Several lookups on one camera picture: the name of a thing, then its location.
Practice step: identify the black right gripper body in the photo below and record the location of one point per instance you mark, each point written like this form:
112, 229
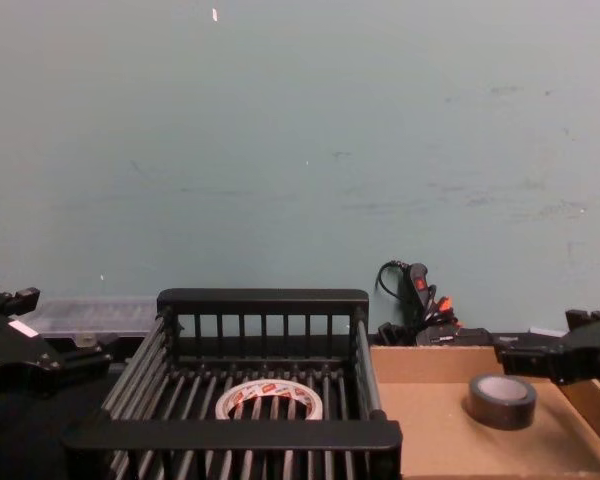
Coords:
595, 352

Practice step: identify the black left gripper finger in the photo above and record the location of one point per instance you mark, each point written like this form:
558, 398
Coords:
82, 361
22, 299

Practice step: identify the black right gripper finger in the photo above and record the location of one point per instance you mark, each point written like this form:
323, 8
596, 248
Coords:
592, 318
527, 361

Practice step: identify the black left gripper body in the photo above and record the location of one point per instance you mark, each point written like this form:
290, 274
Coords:
15, 357

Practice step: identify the silver tape roll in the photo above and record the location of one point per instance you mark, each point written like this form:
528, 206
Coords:
502, 407

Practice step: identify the white tape roll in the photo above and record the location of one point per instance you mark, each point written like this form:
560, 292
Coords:
310, 400

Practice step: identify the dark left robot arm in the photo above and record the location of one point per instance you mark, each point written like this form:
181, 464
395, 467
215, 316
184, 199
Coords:
15, 440

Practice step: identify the clear plastic case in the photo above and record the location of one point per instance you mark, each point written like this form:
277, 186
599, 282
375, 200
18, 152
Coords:
95, 317

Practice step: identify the shallow brown cardboard tray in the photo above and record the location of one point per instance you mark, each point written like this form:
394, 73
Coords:
430, 440

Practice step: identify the black rack with steel bars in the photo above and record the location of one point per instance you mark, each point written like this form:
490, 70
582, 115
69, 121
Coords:
230, 440

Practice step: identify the plain pale wall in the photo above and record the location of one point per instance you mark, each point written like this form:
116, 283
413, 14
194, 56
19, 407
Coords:
290, 150

